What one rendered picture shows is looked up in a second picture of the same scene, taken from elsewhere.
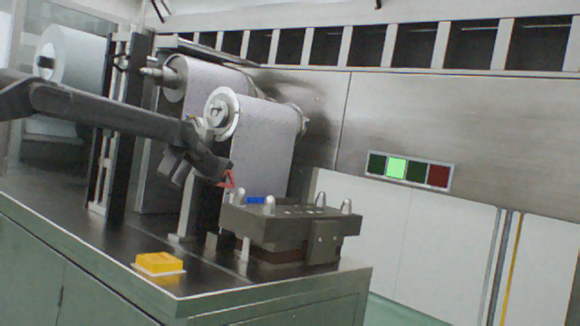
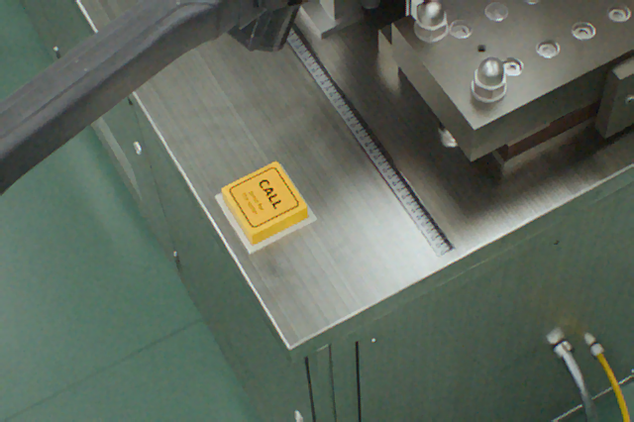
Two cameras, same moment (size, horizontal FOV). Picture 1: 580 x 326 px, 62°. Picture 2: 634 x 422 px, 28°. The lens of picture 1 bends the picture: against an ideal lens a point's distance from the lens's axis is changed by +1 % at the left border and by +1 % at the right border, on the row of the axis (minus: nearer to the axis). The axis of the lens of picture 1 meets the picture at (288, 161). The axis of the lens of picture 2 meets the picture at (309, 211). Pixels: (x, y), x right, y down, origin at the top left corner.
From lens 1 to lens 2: 0.95 m
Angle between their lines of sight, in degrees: 59
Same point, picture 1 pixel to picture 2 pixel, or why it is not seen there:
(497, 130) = not seen: outside the picture
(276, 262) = (519, 151)
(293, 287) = (545, 221)
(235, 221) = (420, 79)
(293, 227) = (554, 102)
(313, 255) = (611, 125)
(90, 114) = (41, 154)
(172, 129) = (226, 16)
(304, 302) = (579, 219)
